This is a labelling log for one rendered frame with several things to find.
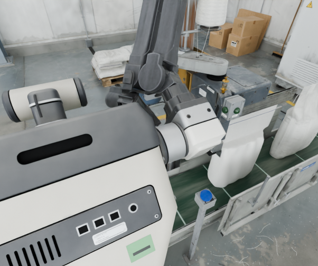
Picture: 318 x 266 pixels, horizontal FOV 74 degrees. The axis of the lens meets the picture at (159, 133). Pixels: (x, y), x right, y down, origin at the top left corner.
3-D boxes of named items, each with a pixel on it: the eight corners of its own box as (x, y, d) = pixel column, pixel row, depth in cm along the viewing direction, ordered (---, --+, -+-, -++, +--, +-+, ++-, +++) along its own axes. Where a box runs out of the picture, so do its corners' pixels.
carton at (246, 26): (240, 37, 460) (244, 21, 439) (231, 32, 488) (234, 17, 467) (260, 35, 472) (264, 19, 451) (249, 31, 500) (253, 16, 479)
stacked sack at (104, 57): (97, 66, 346) (95, 58, 337) (93, 57, 376) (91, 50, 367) (136, 61, 366) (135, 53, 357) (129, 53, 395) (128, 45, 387)
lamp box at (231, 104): (226, 121, 91) (231, 103, 85) (220, 115, 94) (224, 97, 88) (240, 116, 93) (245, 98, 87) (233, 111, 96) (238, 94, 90)
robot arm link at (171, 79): (177, 87, 52) (186, 91, 57) (161, 55, 55) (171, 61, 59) (150, 107, 57) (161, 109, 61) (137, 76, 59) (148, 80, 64)
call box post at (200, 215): (189, 260, 161) (203, 206, 111) (187, 257, 163) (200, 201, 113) (193, 258, 162) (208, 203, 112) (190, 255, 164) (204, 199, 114)
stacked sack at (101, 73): (99, 82, 360) (97, 73, 350) (93, 72, 390) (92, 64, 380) (136, 74, 383) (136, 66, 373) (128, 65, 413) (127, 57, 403)
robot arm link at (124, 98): (130, 106, 59) (140, 90, 61) (113, 102, 63) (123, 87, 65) (141, 119, 65) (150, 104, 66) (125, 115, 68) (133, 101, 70)
